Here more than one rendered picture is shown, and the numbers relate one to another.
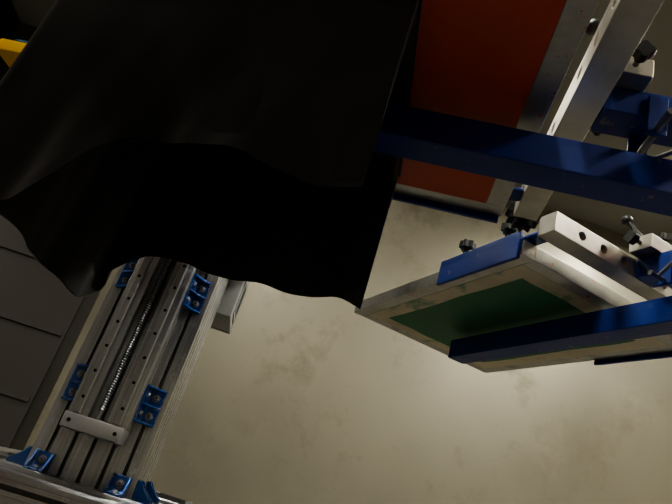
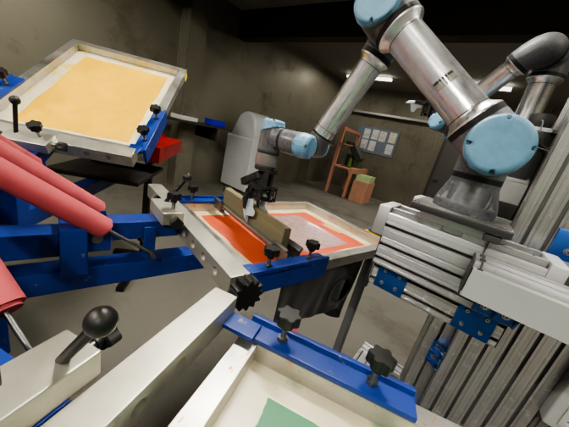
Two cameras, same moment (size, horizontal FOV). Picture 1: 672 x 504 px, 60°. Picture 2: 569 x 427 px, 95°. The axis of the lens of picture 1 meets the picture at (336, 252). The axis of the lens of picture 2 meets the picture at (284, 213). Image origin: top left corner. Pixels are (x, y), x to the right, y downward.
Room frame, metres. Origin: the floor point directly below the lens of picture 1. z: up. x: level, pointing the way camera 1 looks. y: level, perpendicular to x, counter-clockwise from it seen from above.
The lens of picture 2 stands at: (1.42, -0.72, 1.35)
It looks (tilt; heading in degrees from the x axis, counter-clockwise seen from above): 17 degrees down; 127
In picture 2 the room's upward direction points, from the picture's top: 14 degrees clockwise
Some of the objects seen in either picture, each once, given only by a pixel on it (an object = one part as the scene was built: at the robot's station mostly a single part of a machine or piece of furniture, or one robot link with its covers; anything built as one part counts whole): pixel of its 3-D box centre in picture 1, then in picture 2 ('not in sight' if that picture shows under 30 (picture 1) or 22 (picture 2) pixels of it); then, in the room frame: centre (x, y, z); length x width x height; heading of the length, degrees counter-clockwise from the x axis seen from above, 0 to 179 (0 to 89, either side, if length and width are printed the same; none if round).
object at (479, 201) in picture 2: not in sight; (469, 193); (1.36, 0.14, 1.31); 0.15 x 0.15 x 0.10
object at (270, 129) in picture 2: not in sight; (272, 136); (0.80, -0.07, 1.32); 0.09 x 0.08 x 0.11; 8
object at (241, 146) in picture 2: not in sight; (249, 152); (-2.66, 2.98, 0.78); 0.78 x 0.66 x 1.55; 3
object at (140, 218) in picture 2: (652, 118); (144, 225); (0.72, -0.42, 1.02); 0.17 x 0.06 x 0.05; 81
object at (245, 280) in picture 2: (524, 211); (242, 288); (1.09, -0.37, 1.02); 0.07 x 0.06 x 0.07; 81
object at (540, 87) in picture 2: not in sight; (527, 116); (1.38, 0.76, 1.63); 0.15 x 0.12 x 0.55; 67
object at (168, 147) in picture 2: not in sight; (135, 142); (-0.46, -0.01, 1.06); 0.61 x 0.46 x 0.12; 141
